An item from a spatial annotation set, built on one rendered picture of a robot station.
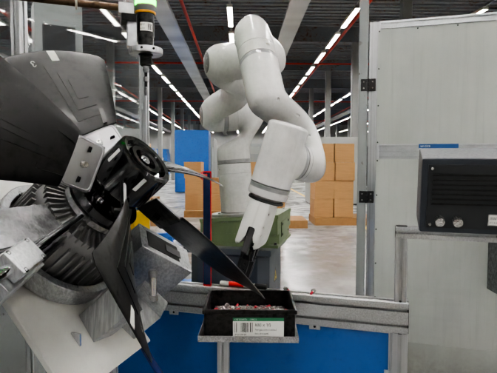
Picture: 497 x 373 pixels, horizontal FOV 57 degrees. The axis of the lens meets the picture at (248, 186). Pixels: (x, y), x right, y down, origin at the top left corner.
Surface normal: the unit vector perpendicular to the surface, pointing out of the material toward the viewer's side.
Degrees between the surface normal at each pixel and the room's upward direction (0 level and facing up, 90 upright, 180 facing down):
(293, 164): 103
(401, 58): 90
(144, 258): 124
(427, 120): 89
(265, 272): 90
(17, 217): 50
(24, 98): 81
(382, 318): 90
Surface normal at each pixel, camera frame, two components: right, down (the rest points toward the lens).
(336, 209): 0.01, 0.05
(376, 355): -0.28, 0.05
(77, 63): 0.41, -0.63
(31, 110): 0.81, -0.07
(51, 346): 0.73, -0.63
